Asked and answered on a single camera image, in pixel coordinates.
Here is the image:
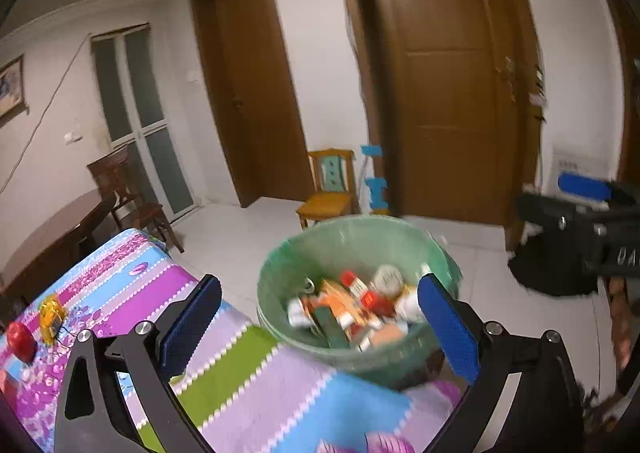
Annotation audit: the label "white wall switch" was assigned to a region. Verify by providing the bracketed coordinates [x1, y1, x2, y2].
[64, 132, 82, 144]

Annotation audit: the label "yellow toy car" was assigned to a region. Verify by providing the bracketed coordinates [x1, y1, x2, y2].
[39, 293, 67, 346]

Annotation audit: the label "framed wall painting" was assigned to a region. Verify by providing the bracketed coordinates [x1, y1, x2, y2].
[0, 54, 26, 120]

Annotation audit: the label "black bag on floor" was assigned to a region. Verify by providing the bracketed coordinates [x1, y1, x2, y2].
[508, 230, 598, 297]

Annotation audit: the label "dark wooden dining chair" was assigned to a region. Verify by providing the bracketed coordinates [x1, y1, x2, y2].
[87, 146, 184, 253]

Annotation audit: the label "large brown wooden door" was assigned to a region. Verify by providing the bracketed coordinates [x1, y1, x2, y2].
[347, 0, 539, 228]

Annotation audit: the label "green lined trash bin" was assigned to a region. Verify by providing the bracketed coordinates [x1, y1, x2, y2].
[257, 215, 462, 389]

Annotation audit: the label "red apple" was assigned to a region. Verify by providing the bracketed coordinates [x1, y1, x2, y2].
[6, 321, 37, 364]

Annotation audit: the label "brown wooden inner door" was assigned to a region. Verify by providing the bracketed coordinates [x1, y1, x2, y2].
[191, 0, 312, 207]

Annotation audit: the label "dark wooden dining table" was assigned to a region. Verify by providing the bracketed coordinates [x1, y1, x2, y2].
[1, 190, 116, 303]

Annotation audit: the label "white glass double door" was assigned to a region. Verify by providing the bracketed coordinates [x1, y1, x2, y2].
[91, 24, 196, 221]

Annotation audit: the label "small yellow wooden chair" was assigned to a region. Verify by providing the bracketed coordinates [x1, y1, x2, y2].
[296, 148, 359, 230]

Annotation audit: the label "striped colourful tablecloth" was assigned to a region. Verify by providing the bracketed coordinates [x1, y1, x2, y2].
[1, 230, 461, 452]

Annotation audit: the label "blue tape strips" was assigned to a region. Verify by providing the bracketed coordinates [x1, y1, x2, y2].
[357, 144, 390, 215]

